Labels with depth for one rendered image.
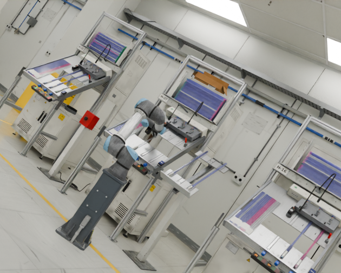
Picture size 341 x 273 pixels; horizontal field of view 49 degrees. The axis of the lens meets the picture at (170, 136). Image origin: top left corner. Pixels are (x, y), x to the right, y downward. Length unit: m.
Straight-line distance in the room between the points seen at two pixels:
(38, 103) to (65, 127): 0.53
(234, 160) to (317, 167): 1.92
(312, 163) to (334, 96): 1.96
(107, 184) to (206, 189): 2.61
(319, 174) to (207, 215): 2.11
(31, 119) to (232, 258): 2.82
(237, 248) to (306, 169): 0.89
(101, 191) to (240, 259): 1.29
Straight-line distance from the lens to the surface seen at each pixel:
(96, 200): 2.79
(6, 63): 8.32
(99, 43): 4.83
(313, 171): 3.43
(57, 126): 4.49
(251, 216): 3.12
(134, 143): 3.56
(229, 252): 3.32
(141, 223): 3.73
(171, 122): 3.76
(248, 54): 5.70
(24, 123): 4.85
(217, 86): 4.26
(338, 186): 3.41
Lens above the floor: 0.95
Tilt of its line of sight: 1 degrees up
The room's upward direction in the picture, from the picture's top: 34 degrees clockwise
